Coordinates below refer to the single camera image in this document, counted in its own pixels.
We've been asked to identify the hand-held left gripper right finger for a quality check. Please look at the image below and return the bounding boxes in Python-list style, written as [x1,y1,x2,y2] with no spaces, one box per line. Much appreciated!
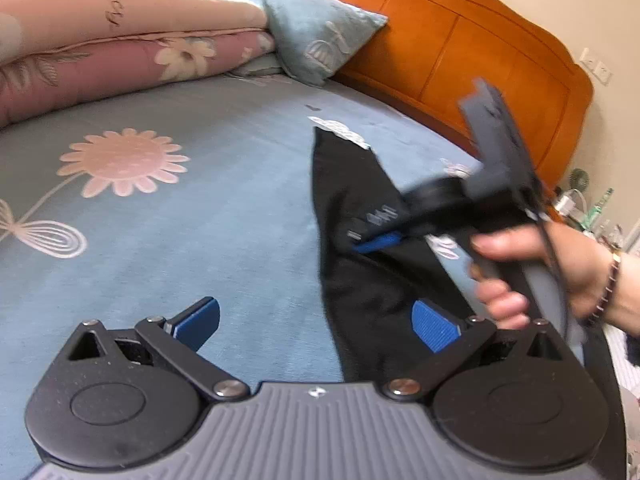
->
[383,298,567,402]

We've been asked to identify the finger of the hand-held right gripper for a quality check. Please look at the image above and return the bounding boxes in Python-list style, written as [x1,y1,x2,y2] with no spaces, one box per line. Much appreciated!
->
[351,209,437,256]

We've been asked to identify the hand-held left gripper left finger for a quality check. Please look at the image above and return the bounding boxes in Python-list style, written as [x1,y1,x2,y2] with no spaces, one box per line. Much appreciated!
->
[66,295,251,402]

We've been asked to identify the black pants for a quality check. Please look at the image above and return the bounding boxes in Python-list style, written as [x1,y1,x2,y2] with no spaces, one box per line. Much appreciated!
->
[309,126,481,383]

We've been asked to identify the person's right hand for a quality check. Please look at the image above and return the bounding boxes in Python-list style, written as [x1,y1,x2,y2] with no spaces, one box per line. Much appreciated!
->
[469,221,619,332]

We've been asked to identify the blue floral bed sheet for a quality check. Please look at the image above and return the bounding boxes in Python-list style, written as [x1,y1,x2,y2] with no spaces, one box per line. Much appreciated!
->
[0,72,621,480]

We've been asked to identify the green bottle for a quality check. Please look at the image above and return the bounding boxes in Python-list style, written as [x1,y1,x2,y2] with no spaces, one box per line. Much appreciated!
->
[585,187,615,233]

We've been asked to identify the wooden headboard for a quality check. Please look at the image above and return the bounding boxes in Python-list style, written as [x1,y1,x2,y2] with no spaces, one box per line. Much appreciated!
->
[270,0,593,196]

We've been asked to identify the flat blue pillow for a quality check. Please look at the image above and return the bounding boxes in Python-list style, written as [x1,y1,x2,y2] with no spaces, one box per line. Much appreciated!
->
[230,55,288,79]

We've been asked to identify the blue printed pillow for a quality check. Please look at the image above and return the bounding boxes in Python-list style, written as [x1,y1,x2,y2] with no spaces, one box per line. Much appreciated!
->
[222,0,388,86]

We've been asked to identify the pink floral quilt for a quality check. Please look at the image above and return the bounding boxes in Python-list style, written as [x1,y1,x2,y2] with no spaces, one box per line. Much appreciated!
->
[0,0,276,128]

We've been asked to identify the beaded bracelet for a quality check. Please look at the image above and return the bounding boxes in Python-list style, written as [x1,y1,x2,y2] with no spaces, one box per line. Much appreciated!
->
[584,250,624,327]

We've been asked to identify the white wall switch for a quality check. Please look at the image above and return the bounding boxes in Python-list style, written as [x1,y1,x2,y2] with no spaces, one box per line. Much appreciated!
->
[580,49,613,86]

